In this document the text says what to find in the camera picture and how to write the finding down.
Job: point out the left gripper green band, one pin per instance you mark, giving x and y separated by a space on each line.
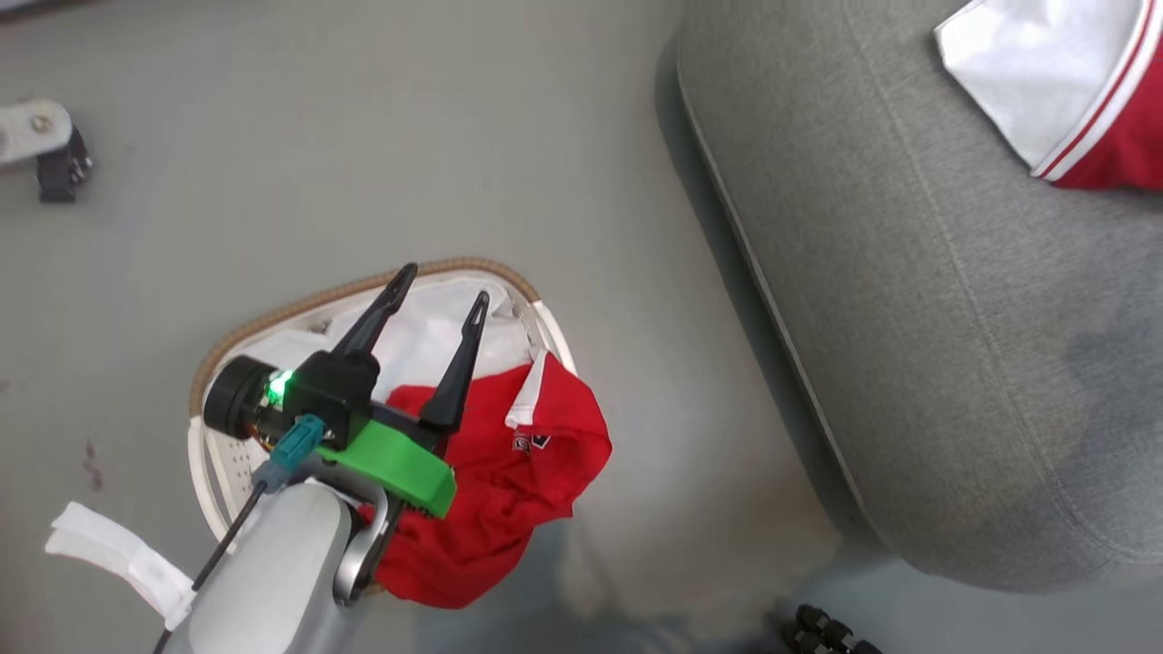
391 461

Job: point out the white laundry basket woven rim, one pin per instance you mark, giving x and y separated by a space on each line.
218 454

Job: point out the red polo shirt white collar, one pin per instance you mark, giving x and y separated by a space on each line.
509 509

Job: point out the small black clamp block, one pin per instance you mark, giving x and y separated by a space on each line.
62 171

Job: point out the black knobbed robot part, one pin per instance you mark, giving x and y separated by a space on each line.
825 632

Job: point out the grey fabric sofa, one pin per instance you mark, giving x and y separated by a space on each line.
954 318

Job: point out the white red trimmed garment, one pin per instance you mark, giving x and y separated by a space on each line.
1045 73

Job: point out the black wrist camera cylinder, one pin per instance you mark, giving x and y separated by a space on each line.
233 398

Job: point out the white bracket with screw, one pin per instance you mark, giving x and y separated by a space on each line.
27 129

